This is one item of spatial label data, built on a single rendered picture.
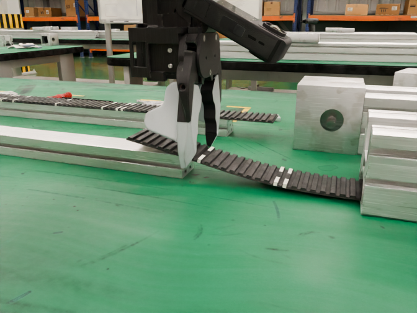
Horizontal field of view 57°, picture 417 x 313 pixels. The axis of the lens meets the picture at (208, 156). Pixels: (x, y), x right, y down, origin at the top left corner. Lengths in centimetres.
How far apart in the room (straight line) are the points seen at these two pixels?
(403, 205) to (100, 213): 29
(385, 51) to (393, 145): 165
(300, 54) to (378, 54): 36
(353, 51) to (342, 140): 145
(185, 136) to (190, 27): 11
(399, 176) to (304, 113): 22
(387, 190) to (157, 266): 22
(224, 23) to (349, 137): 26
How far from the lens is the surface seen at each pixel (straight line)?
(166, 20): 44
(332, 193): 42
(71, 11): 1252
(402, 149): 38
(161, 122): 42
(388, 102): 57
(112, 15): 382
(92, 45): 470
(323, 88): 56
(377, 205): 40
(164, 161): 47
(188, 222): 37
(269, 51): 40
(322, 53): 202
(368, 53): 202
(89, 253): 34
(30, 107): 83
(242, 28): 40
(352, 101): 56
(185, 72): 40
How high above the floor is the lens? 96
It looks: 19 degrees down
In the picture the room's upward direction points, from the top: straight up
